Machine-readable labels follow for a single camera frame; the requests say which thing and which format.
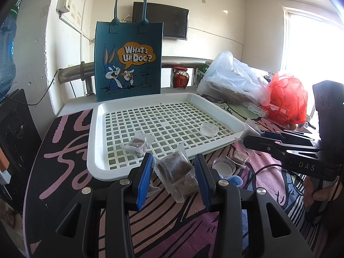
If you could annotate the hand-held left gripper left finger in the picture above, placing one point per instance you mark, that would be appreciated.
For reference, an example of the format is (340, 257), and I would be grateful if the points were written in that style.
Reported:
(143, 182)

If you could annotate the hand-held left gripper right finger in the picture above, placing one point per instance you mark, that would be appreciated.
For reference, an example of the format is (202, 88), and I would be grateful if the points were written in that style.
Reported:
(200, 182)

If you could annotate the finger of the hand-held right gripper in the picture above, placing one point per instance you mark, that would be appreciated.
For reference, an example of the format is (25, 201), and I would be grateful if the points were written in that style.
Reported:
(271, 134)
(258, 142)

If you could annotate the clear snack packet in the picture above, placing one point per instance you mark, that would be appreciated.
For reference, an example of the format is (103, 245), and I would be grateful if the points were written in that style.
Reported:
(251, 129)

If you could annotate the brown snack packet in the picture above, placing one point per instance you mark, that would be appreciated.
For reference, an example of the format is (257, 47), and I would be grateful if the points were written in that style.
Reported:
(137, 143)
(185, 186)
(238, 157)
(173, 165)

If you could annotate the clear round plastic lid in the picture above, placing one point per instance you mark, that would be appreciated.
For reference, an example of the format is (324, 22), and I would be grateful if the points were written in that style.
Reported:
(224, 165)
(209, 129)

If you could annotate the white plastic grid tray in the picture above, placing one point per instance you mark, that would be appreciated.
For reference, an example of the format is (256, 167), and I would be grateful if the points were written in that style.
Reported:
(166, 113)

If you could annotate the person's right hand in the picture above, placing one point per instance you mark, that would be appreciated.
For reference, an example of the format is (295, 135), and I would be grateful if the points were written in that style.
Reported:
(319, 194)

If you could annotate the clear plastic box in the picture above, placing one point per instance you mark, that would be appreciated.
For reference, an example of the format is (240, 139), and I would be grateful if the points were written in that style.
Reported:
(255, 110)

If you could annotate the red plastic bag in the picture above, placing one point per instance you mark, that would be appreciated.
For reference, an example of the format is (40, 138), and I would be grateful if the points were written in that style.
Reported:
(289, 94)

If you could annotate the clear plastic bag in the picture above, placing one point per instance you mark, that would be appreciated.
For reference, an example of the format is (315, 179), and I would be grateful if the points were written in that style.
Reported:
(231, 78)

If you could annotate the white framed window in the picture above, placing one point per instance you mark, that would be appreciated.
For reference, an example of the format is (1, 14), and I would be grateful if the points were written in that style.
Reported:
(309, 45)

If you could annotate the green white carton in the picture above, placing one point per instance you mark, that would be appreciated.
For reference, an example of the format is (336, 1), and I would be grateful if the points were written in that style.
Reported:
(200, 74)

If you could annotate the red-lidded sauce jar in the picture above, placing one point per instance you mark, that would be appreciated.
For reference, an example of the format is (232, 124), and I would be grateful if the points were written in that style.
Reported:
(180, 79)

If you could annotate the grey metal pipe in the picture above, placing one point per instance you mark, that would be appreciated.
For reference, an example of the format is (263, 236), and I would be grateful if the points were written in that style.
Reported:
(75, 71)

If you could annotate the white small device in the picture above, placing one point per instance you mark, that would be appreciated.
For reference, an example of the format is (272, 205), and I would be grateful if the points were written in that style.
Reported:
(5, 177)

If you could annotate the orange box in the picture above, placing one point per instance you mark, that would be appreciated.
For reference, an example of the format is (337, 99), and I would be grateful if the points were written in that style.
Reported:
(2, 161)

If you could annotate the blue cartoon tote bag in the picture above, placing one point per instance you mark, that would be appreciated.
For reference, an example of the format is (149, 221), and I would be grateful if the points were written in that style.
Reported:
(129, 40)

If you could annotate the blue water jug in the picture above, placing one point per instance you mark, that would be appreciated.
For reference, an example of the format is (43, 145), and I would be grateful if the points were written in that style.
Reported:
(6, 59)

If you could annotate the black wall television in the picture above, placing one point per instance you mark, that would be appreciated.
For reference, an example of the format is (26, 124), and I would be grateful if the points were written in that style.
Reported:
(174, 18)

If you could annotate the white wall box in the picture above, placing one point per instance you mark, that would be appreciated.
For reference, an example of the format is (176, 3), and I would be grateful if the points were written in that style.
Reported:
(64, 1)

